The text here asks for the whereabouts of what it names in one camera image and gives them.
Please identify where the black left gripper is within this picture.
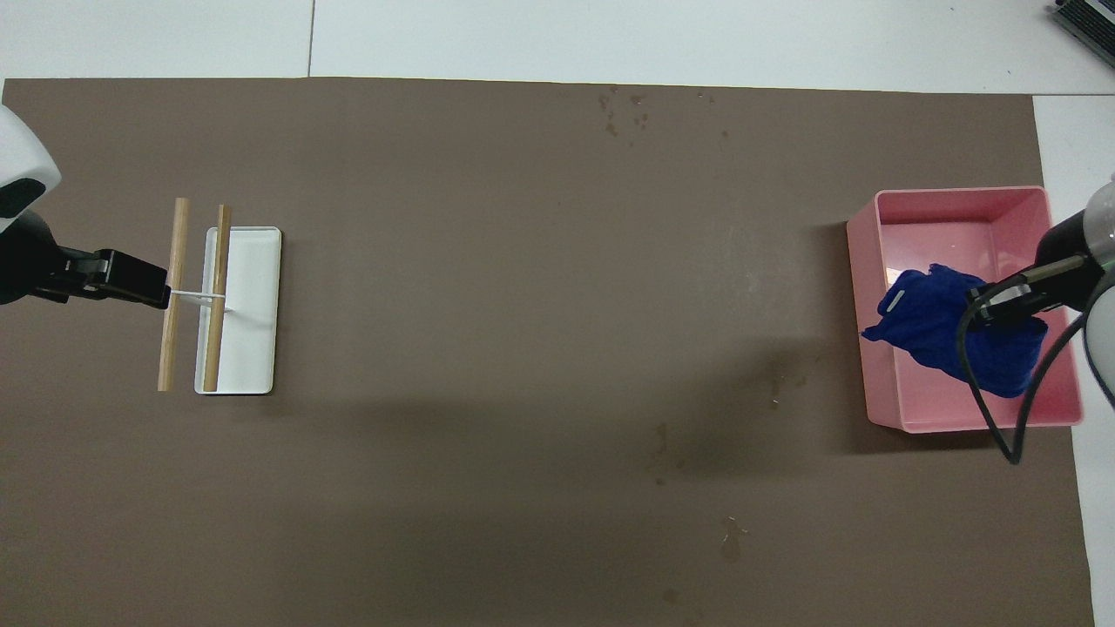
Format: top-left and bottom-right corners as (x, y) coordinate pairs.
(0, 209), (171, 310)

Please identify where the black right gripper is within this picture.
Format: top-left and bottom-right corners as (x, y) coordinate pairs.
(963, 209), (1100, 330)

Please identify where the dark blue towel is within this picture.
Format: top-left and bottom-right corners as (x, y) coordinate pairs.
(861, 263), (1049, 399)

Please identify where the white towel rack base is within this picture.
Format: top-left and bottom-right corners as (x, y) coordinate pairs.
(168, 226), (283, 396)

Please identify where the pink plastic bin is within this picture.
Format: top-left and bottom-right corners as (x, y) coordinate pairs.
(846, 185), (1084, 435)

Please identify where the grey ribbed device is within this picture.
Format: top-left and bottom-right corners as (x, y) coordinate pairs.
(1050, 0), (1115, 66)

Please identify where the brown table mat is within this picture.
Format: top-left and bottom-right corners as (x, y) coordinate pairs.
(0, 77), (1097, 627)

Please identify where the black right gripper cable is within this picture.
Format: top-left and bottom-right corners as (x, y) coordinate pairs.
(956, 292), (1094, 465)

